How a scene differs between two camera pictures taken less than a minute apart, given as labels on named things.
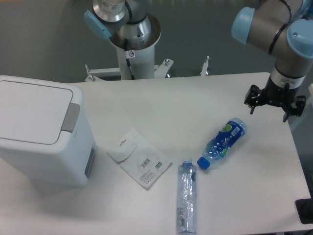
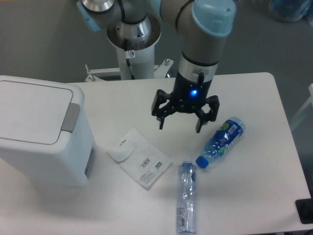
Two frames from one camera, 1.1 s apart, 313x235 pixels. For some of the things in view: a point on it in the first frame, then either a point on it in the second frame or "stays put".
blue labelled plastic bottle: [218, 148] stays put
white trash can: [46, 135] stays put
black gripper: [274, 95] -> [188, 96]
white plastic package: [139, 159] stays put
